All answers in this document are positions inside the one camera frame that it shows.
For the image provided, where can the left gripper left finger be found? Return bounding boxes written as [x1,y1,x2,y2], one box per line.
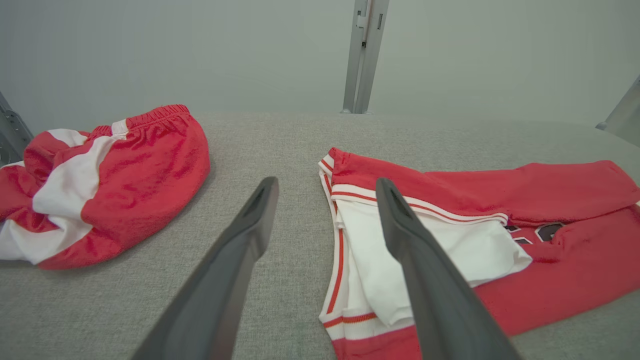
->
[131,176,280,360]

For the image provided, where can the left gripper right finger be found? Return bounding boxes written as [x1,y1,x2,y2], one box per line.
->
[375,177,524,360]

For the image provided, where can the red shorts with white stripe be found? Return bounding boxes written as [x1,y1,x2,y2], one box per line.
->
[0,104,211,271]

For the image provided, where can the red jersey with striped trim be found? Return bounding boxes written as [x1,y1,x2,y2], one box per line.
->
[318,147,640,360]

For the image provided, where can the grey metal partition post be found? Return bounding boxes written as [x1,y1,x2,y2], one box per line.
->
[341,0,371,114]
[354,0,391,115]

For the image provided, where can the slanted grey metal frame bar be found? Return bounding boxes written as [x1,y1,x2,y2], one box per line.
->
[0,92,35,166]
[595,75,640,148]

